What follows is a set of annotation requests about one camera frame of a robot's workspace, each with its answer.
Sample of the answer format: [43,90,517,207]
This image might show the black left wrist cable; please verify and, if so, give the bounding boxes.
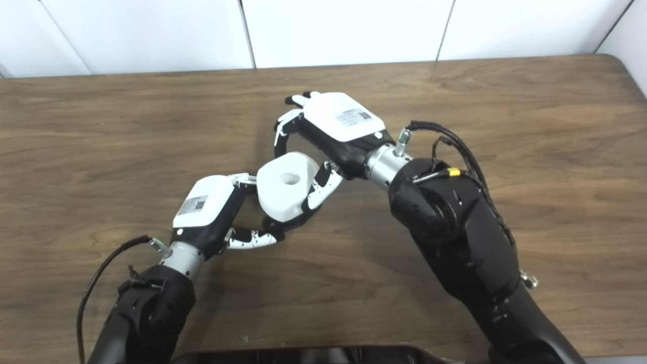
[76,235,171,364]

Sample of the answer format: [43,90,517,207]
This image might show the round white piece with holes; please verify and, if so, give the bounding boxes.
[256,152,320,223]

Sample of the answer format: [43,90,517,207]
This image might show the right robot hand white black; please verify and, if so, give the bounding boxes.
[273,91,396,211]

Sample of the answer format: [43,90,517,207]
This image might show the thick black right wrist cable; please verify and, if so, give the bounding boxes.
[394,120,517,249]

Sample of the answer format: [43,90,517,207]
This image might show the black robot torso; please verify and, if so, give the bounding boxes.
[169,345,458,364]

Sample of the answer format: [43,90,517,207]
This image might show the thin black cable yellow plug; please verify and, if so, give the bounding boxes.
[412,135,487,194]

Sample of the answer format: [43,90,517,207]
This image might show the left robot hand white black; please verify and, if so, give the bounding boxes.
[171,173,285,259]

